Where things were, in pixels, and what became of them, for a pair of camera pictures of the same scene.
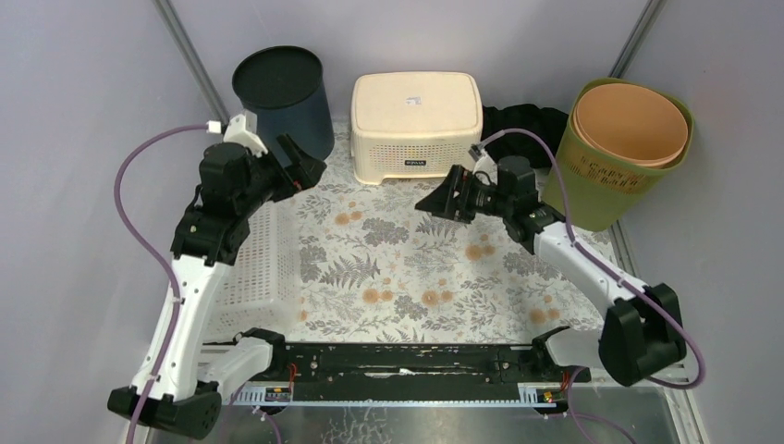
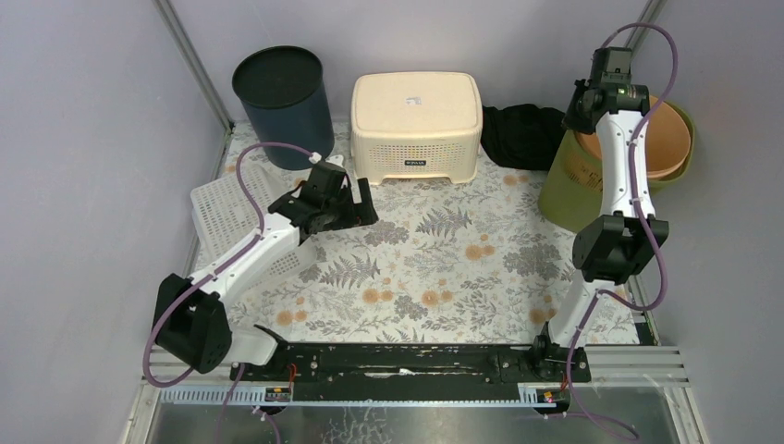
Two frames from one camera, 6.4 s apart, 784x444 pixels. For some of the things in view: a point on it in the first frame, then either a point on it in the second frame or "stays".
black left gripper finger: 306,169 -> 364,213
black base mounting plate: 421,365 stays
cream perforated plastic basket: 414,124 stays
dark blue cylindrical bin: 285,86 stays
